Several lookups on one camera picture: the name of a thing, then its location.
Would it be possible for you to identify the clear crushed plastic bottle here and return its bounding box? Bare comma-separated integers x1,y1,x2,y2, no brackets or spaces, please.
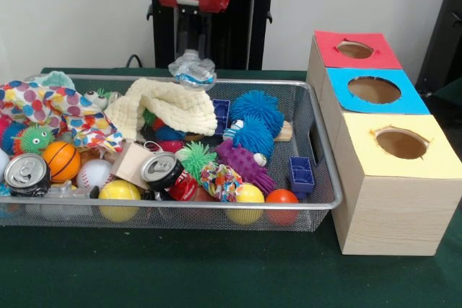
167,49,217,89

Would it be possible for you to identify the cream knitted cloth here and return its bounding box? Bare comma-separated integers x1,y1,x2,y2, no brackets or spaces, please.
104,76,219,143

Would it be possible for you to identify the mint green fuzzy cloth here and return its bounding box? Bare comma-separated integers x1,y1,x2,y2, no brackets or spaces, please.
35,71,77,91

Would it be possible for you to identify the long polka dot cloth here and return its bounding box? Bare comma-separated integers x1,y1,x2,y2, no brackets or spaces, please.
0,80,243,203

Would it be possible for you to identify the shallow mesh bin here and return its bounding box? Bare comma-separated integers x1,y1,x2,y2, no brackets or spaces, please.
0,75,344,233

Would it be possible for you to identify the wooden box with three holes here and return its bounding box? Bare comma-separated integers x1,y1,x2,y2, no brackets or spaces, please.
305,30,462,257

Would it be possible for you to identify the purple spiky rubber ball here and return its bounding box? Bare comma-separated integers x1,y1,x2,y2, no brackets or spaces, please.
215,138,277,195

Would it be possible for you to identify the silver topped drink can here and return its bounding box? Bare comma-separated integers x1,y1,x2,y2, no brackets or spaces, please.
140,151,185,192

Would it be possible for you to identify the plain wooden block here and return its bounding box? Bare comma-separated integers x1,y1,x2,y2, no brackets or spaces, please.
110,141,152,190

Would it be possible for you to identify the yellow ball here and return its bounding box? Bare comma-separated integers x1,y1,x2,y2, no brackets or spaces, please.
225,182,266,225
97,180,141,223

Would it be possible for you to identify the small orange basketball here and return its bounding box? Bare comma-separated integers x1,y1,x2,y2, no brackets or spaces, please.
41,141,82,183

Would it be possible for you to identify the orange ball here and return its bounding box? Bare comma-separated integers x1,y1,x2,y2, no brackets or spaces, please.
266,188,300,225

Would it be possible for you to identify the dark green table cloth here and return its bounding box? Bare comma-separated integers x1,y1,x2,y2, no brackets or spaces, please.
0,67,462,308

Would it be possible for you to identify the black flat panel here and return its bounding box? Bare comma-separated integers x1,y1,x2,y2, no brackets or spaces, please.
414,0,462,89

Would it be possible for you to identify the green side table cloth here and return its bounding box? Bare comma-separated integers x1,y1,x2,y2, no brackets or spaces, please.
414,76,462,163

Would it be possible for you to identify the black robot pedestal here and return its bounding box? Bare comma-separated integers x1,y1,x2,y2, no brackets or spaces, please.
139,0,292,70

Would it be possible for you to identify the black looped cable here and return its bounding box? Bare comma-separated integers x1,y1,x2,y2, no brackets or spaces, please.
126,54,145,69

